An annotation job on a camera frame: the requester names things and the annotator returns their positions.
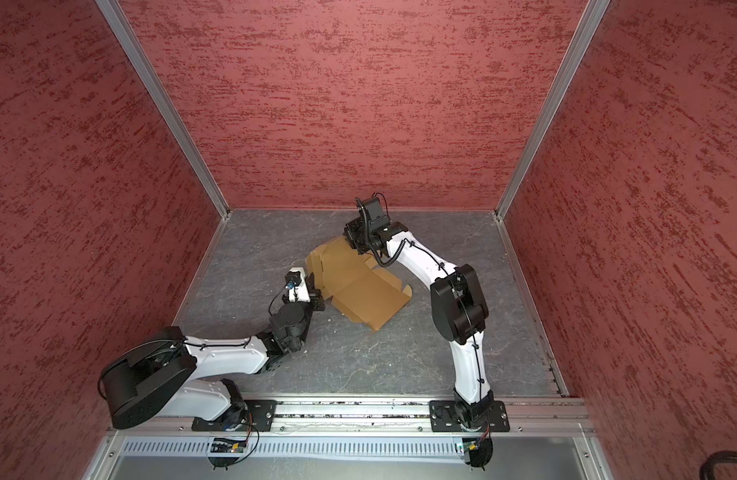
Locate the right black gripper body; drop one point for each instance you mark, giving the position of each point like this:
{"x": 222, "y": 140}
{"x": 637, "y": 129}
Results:
{"x": 356, "y": 233}

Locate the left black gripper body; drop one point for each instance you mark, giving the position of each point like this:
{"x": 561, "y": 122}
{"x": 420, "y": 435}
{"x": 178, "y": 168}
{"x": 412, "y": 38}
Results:
{"x": 316, "y": 300}

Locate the brown cardboard box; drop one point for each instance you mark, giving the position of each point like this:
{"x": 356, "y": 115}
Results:
{"x": 356, "y": 285}

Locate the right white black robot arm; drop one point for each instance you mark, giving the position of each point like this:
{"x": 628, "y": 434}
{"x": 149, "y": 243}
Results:
{"x": 458, "y": 307}

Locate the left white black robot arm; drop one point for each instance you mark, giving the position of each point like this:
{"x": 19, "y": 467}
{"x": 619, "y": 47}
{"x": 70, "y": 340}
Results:
{"x": 177, "y": 376}

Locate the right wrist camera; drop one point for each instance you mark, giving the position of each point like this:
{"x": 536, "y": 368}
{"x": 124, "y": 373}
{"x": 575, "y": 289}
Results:
{"x": 373, "y": 214}

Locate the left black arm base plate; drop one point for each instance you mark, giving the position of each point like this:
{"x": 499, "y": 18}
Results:
{"x": 253, "y": 415}

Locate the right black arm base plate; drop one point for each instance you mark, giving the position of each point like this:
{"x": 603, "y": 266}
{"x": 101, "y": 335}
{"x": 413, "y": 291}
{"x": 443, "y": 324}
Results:
{"x": 456, "y": 416}

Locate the perforated metal cable tray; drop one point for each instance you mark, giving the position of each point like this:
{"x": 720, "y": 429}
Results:
{"x": 445, "y": 449}

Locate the aluminium front rail frame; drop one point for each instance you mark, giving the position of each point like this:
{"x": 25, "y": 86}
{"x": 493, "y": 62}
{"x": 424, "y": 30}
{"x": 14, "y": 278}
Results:
{"x": 552, "y": 418}

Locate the right aluminium corner post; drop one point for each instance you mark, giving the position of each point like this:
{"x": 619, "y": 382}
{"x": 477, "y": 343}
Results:
{"x": 577, "y": 47}

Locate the aluminium corner post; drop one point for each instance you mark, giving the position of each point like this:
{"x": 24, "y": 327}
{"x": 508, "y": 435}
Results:
{"x": 123, "y": 32}
{"x": 577, "y": 47}

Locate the left aluminium corner post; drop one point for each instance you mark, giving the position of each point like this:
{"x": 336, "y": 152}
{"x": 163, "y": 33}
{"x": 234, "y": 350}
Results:
{"x": 123, "y": 32}

